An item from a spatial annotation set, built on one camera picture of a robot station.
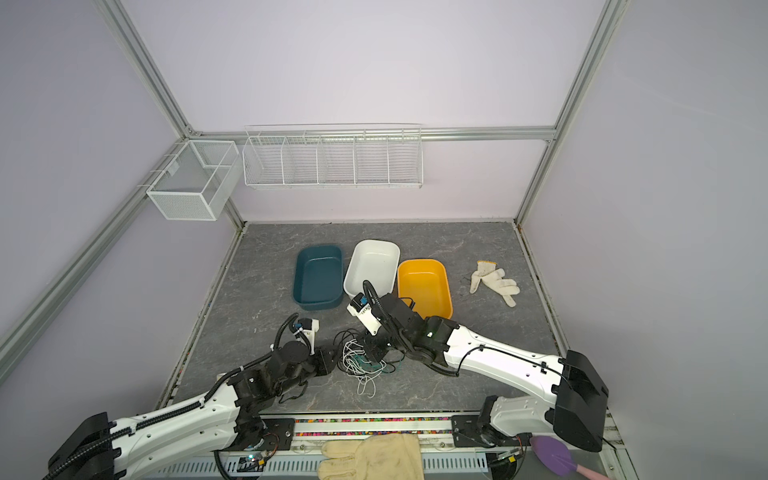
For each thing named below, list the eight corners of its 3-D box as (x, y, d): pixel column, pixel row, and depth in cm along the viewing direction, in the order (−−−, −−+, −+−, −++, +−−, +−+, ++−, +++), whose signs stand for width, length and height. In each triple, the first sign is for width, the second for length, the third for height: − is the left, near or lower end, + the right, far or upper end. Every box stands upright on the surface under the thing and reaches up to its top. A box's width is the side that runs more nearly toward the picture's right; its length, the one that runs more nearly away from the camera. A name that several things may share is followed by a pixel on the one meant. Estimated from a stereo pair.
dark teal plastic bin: (290, 310, 99) (285, 301, 94) (304, 256, 113) (300, 245, 109) (342, 310, 99) (339, 300, 94) (349, 255, 113) (347, 245, 108)
